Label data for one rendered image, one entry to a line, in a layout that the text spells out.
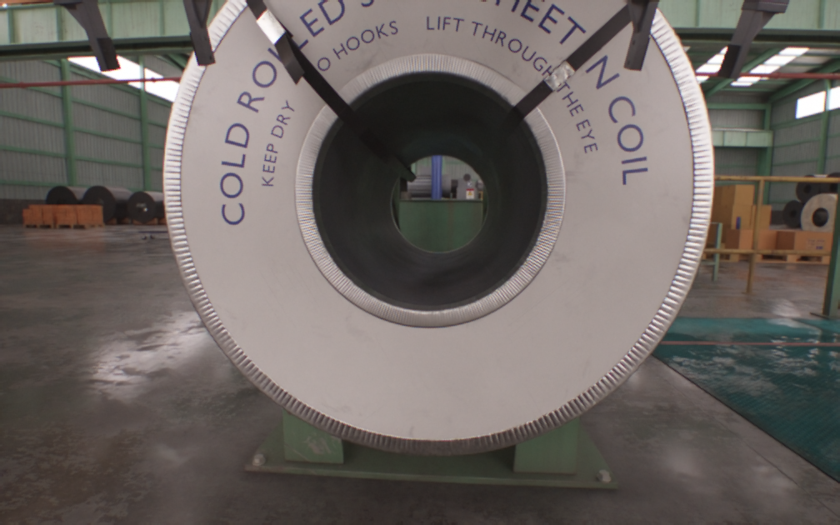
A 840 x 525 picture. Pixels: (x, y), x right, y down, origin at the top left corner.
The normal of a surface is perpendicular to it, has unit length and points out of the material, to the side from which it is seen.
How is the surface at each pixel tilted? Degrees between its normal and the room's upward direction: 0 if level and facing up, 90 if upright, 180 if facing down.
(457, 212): 90
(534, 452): 90
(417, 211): 90
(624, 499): 0
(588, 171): 90
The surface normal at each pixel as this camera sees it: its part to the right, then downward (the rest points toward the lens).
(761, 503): 0.01, -0.99
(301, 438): -0.07, 0.12
